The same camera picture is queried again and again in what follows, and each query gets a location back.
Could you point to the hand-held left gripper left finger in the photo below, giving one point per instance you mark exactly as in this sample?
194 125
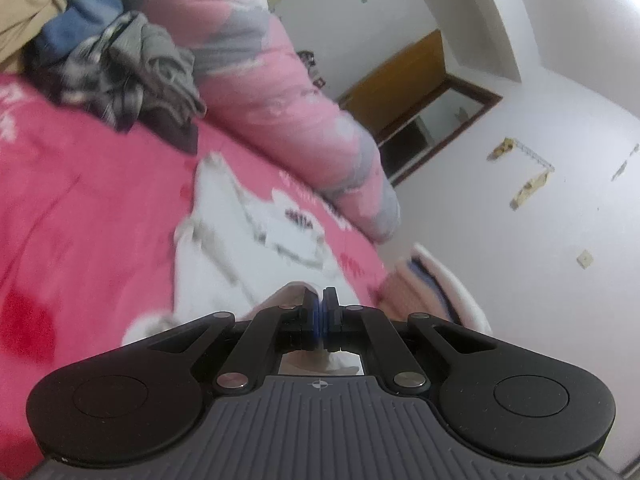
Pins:
311 320

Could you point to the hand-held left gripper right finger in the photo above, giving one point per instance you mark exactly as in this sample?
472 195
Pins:
331 320

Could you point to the lavender folded garment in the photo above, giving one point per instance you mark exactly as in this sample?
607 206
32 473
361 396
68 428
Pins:
430 275

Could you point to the dark brown garment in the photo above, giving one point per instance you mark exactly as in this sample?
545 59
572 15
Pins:
175 132

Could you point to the pink and grey quilt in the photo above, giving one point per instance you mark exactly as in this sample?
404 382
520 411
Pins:
260 85

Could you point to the pink floral bed blanket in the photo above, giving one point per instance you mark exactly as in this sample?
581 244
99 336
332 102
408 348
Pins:
100 200

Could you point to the wooden door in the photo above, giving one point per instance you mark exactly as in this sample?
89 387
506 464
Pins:
400 85

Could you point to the background clutter pile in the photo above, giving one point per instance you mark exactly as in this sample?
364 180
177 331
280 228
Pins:
307 57

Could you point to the grey crumpled garment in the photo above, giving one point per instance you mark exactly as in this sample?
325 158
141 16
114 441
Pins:
160 55

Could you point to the beige crumpled garment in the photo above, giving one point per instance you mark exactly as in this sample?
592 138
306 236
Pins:
25 10

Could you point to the wall hook rack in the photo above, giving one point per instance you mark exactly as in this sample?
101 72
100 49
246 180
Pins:
530 187

